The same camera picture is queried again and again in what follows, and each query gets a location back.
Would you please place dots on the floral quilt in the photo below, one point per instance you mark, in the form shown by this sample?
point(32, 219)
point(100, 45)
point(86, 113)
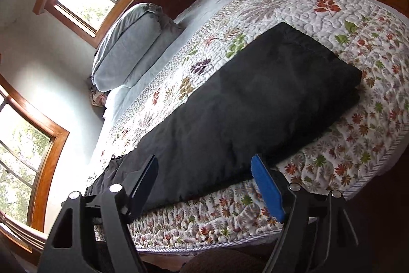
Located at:
point(287, 4)

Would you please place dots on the pile of clothes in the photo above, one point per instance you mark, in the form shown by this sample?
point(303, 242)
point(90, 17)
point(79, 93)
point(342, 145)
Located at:
point(97, 97)

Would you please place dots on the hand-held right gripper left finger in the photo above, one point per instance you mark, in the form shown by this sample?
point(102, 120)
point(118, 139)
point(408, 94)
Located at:
point(145, 178)

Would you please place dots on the light blue bed sheet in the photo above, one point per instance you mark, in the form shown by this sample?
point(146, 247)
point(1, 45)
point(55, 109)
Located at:
point(198, 10)

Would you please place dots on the black pants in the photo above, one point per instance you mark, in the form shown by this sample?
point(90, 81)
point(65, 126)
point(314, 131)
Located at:
point(239, 100)

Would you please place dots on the grey-blue pillow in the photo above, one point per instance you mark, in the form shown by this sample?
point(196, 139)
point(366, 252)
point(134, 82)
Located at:
point(150, 58)
point(127, 33)

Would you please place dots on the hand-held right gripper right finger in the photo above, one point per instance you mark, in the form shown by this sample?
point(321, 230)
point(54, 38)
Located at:
point(266, 186)

